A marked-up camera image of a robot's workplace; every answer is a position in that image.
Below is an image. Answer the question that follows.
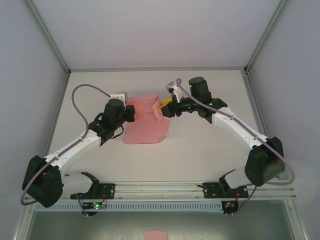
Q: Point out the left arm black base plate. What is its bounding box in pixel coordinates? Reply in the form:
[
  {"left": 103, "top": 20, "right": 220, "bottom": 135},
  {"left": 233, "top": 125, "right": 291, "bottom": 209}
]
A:
[{"left": 69, "top": 183, "right": 116, "bottom": 201}]

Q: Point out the wide aluminium mounting rail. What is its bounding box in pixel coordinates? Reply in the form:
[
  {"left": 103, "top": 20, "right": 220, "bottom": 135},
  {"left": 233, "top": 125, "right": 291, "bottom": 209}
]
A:
[{"left": 23, "top": 178, "right": 298, "bottom": 203}]

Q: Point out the white slotted cable duct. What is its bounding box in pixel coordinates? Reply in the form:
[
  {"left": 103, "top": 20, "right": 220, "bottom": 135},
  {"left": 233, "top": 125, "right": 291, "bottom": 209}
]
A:
[{"left": 34, "top": 201, "right": 223, "bottom": 213}]

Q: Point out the spare pink paper sheet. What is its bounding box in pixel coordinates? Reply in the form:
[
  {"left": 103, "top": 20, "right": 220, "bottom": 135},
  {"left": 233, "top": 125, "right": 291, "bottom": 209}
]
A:
[{"left": 144, "top": 229, "right": 169, "bottom": 240}]

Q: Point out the aluminium frame rail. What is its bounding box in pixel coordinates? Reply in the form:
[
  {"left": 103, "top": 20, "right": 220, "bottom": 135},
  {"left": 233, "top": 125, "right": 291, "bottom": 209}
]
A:
[
  {"left": 37, "top": 73, "right": 71, "bottom": 182},
  {"left": 242, "top": 73, "right": 280, "bottom": 180},
  {"left": 68, "top": 66, "right": 247, "bottom": 73}
]

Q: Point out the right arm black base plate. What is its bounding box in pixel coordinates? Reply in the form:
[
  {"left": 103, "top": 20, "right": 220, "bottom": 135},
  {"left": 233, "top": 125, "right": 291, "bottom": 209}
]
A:
[{"left": 203, "top": 181, "right": 249, "bottom": 200}]

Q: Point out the pink cloth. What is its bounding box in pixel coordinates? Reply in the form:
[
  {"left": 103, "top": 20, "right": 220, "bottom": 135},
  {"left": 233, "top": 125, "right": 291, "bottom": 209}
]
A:
[{"left": 122, "top": 93, "right": 171, "bottom": 145}]

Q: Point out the aluminium frame post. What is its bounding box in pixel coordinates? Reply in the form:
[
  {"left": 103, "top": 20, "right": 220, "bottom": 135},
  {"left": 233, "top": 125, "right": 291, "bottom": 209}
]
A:
[
  {"left": 24, "top": 0, "right": 71, "bottom": 76},
  {"left": 13, "top": 201, "right": 36, "bottom": 240},
  {"left": 284, "top": 199, "right": 313, "bottom": 240},
  {"left": 243, "top": 0, "right": 291, "bottom": 76}
]

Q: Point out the circuit board with green light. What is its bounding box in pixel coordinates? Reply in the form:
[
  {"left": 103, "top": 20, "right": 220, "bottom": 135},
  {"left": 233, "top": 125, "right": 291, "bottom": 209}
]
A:
[{"left": 83, "top": 201, "right": 108, "bottom": 210}]

